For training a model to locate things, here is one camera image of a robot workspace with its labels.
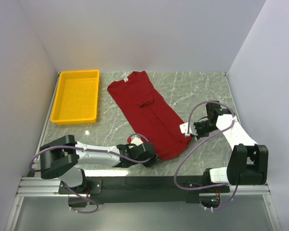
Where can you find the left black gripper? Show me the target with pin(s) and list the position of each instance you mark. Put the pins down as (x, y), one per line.
(153, 158)

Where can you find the red t shirt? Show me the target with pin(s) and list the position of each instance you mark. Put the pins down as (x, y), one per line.
(149, 114)

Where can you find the yellow plastic tray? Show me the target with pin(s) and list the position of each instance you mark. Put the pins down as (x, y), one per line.
(76, 98)

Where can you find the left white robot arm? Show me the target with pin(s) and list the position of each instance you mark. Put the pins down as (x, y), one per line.
(59, 157)

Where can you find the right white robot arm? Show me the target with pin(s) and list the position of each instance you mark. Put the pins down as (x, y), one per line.
(248, 162)

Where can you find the black base beam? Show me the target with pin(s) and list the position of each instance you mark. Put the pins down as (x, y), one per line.
(130, 189)

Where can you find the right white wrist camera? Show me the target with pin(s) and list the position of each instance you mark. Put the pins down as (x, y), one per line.
(188, 129)

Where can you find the aluminium frame rail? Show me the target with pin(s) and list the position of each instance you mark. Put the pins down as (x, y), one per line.
(112, 123)

